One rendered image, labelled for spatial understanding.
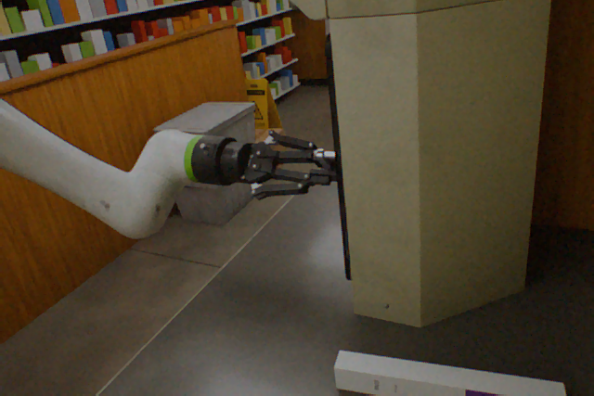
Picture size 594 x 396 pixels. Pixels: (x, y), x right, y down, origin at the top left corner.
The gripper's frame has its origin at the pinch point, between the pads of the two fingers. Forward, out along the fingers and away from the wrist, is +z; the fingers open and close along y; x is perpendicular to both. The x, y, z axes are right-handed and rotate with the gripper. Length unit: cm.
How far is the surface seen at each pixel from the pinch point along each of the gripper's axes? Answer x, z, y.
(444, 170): -7.3, 19.1, -1.8
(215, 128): 142, -142, 79
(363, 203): -5.5, 8.2, -7.2
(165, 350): -1.7, -20.5, -34.4
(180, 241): 169, -161, 14
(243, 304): 7.7, -14.1, -24.1
